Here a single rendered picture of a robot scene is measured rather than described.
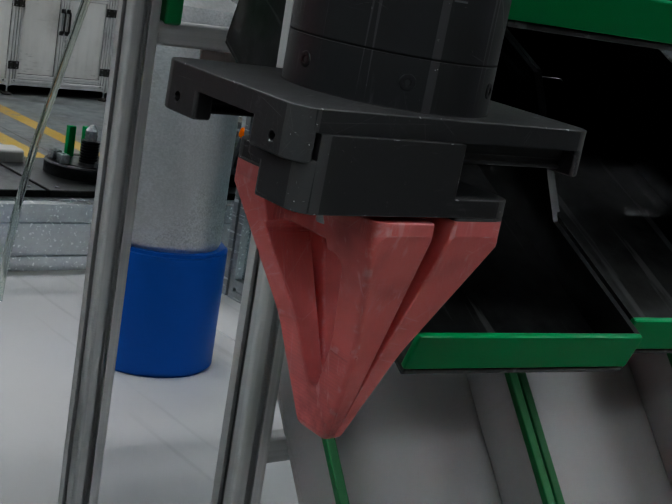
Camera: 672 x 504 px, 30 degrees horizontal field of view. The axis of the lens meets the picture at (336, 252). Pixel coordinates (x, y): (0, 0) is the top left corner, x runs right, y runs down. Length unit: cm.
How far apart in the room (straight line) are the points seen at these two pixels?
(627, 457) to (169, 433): 63
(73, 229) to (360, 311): 157
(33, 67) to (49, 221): 816
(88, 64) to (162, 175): 878
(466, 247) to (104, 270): 47
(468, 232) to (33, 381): 114
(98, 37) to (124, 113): 945
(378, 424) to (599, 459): 17
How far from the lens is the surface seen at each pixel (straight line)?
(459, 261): 34
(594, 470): 81
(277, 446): 68
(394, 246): 32
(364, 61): 32
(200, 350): 151
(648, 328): 68
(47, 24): 1002
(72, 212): 188
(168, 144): 143
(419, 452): 72
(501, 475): 73
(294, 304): 36
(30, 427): 132
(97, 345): 80
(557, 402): 81
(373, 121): 30
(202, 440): 133
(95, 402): 82
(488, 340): 58
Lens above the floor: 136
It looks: 13 degrees down
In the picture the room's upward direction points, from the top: 9 degrees clockwise
